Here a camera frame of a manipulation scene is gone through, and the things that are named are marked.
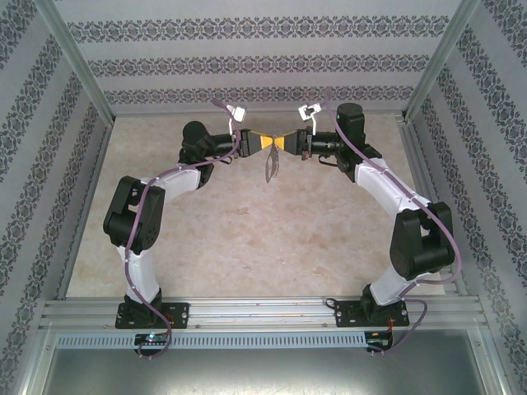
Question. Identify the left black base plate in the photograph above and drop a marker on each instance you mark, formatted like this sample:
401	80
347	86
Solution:
177	314

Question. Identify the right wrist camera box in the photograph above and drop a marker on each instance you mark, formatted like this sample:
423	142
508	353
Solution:
309	112

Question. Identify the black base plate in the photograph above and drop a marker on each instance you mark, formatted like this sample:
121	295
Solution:
348	314
177	314

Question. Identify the aluminium corner post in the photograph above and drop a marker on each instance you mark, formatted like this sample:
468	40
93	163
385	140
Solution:
436	61
79	61

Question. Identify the right circuit board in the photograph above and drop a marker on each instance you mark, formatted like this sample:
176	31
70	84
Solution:
379	340

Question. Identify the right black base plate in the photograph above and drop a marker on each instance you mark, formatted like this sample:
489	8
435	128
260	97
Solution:
348	314

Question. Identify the circuit board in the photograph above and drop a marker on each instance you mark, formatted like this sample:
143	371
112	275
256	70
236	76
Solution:
152	338
379	340

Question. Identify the silver keyring with fob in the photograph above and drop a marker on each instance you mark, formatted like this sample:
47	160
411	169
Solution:
269	168

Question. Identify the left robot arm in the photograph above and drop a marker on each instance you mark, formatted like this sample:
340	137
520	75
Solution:
131	218

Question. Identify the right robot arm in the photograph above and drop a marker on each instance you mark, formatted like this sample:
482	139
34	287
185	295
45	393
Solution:
416	247

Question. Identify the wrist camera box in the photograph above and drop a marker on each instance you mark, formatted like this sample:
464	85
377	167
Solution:
238	113
309	112

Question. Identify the aluminium frame beam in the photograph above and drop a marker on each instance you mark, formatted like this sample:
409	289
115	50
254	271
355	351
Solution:
492	362
37	362

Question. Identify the left circuit board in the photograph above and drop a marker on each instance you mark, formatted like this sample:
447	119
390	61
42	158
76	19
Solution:
152	338

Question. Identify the grey metal sheet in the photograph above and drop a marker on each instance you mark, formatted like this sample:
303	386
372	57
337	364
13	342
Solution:
263	374

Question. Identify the aluminium side rail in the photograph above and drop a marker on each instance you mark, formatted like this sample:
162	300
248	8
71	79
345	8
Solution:
96	164
411	140

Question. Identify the aluminium mounting rail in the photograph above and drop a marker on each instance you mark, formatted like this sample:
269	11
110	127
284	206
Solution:
263	312

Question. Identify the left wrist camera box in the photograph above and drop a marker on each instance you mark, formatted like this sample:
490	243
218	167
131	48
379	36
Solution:
238	113

